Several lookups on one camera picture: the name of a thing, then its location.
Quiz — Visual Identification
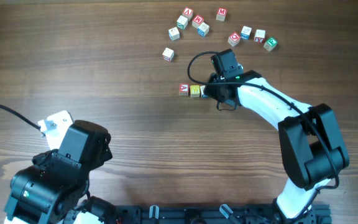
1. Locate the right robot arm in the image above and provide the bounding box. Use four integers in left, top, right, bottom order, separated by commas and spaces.
204, 49, 350, 223

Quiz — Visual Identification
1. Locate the red M block tilted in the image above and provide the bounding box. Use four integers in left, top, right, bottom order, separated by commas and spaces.
192, 15, 204, 29

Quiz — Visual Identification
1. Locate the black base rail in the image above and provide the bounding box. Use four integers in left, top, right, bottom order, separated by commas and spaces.
114, 204, 332, 224

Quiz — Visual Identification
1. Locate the red Y block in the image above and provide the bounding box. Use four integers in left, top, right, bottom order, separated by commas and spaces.
254, 29, 266, 43

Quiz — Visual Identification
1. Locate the left camera black cable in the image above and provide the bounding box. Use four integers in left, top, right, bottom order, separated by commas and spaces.
0, 101, 42, 131

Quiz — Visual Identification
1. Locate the green-sided white block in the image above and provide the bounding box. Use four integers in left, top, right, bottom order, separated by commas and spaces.
177, 15, 188, 30

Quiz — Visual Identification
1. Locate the right camera black cable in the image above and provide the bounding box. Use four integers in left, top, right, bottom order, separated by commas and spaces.
186, 51, 341, 223

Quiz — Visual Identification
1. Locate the red M block upright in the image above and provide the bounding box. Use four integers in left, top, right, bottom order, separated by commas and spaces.
216, 7, 227, 21

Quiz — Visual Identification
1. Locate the red Q block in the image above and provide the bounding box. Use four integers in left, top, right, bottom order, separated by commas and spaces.
228, 32, 241, 47

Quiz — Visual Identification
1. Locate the green F block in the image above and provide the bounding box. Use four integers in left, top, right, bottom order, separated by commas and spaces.
264, 37, 278, 52

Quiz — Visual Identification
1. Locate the blue-sided picture block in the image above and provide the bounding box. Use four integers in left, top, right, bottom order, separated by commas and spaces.
197, 22, 209, 37

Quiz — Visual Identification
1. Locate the blue X block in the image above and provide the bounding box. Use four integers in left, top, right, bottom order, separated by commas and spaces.
200, 85, 208, 98

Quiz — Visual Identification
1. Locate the white Z block red side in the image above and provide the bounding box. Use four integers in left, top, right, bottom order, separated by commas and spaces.
162, 47, 175, 62

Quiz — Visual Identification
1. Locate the yellow W block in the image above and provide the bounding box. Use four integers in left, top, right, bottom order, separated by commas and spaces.
190, 85, 201, 97

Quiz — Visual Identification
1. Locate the red A block top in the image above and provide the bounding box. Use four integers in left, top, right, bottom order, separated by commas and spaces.
182, 7, 194, 21

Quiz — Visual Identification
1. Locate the white number 2 block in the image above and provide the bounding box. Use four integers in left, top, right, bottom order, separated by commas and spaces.
168, 27, 180, 41

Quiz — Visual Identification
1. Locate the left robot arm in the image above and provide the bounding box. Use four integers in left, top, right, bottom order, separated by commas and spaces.
4, 120, 112, 223

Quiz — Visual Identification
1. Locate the red a block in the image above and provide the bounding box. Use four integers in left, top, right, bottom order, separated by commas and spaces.
179, 83, 190, 96
182, 7, 194, 21

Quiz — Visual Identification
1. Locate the camera black cable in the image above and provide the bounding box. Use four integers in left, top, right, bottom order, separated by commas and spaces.
186, 51, 341, 223
0, 101, 42, 131

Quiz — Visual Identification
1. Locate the blue P block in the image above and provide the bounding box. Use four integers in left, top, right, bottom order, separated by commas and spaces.
241, 26, 252, 40

